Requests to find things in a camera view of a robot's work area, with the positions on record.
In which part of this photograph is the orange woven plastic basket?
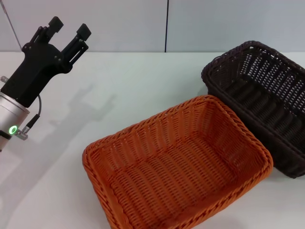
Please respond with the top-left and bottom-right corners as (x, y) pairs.
(82, 94), (274, 229)

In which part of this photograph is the dark brown woven plastic basket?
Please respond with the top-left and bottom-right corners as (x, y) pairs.
(201, 40), (305, 179)

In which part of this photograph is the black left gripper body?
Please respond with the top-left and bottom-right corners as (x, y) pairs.
(0, 41), (72, 108)

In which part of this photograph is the grey cable with metal plug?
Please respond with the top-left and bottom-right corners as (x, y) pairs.
(14, 94), (42, 141)

